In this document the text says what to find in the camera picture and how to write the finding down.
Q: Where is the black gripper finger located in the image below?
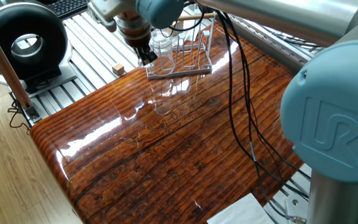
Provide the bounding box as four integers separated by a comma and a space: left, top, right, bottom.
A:
146, 48, 158, 63
136, 48, 149, 67

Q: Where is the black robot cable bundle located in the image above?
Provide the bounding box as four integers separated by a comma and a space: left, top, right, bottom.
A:
166, 9, 312, 220

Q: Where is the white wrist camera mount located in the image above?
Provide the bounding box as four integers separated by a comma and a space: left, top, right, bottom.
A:
87, 0, 142, 32

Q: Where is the white paper sheet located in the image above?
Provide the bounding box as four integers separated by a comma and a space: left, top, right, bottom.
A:
206, 192, 267, 224

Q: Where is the thin black floor cable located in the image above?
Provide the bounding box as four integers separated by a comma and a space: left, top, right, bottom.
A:
7, 99, 32, 135

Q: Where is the white wire cup rack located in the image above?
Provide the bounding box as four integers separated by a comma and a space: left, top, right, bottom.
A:
144, 11, 218, 80

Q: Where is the black ring-shaped device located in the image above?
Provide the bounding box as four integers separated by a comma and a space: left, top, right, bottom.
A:
0, 1, 78, 99

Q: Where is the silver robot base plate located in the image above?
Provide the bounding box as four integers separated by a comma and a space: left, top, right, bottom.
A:
272, 189, 311, 224

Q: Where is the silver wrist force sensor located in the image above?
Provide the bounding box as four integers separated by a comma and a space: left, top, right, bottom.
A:
116, 12, 152, 35

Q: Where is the small wooden block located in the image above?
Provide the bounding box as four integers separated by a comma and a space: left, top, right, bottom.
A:
112, 62, 126, 77

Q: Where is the clear glass cup with handle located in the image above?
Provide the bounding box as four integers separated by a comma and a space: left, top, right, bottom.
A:
137, 28, 177, 76

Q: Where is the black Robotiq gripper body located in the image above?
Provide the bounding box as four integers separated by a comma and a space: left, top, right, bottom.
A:
124, 30, 152, 53

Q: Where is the loose thin cable bundle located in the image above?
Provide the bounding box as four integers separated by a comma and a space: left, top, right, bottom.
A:
259, 24, 326, 54

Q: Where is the black keyboard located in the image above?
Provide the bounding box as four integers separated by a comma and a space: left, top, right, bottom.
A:
47, 0, 90, 20

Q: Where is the glossy wood-grain board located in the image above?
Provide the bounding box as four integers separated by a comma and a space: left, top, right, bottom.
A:
30, 20, 306, 224

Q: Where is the aluminium frame post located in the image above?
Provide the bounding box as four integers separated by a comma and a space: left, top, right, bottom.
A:
0, 14, 42, 124

